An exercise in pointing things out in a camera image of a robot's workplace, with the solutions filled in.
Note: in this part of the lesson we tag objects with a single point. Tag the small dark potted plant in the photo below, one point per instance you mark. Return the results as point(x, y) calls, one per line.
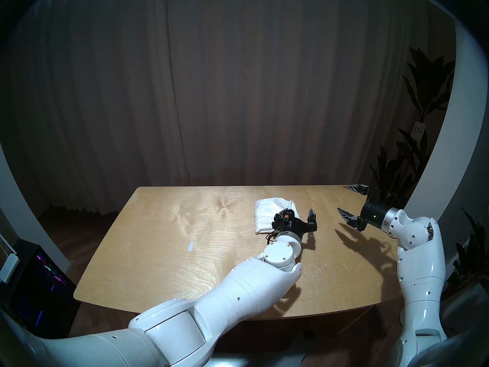
point(473, 255)

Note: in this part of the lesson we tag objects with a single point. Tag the black round base knob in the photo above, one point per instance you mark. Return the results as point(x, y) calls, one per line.
point(308, 335)

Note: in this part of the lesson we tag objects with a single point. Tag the brown pleated curtain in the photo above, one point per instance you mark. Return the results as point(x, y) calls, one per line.
point(229, 83)

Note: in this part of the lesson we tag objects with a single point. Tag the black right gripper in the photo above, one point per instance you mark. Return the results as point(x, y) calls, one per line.
point(374, 215)

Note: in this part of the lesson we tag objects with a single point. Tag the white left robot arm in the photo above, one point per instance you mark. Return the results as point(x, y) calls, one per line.
point(229, 289)

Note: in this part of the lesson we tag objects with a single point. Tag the white paper plant tag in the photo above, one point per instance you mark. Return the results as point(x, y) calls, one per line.
point(418, 131)

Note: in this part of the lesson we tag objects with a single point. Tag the white pants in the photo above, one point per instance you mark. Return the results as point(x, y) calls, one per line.
point(267, 213)

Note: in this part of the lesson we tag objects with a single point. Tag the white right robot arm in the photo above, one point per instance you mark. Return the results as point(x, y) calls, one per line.
point(420, 263)

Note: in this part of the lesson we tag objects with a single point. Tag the tall dark leafy plant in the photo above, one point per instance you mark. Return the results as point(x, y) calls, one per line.
point(429, 83)

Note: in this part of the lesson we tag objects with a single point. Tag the white box device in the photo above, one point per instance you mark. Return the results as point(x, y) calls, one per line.
point(8, 267)

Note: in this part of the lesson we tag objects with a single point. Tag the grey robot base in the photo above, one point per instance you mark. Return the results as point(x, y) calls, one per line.
point(267, 361)

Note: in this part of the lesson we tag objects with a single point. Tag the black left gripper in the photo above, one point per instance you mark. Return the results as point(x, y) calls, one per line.
point(294, 228)

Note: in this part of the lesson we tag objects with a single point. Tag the black computer tower with lights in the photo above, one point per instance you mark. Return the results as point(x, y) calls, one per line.
point(38, 293)

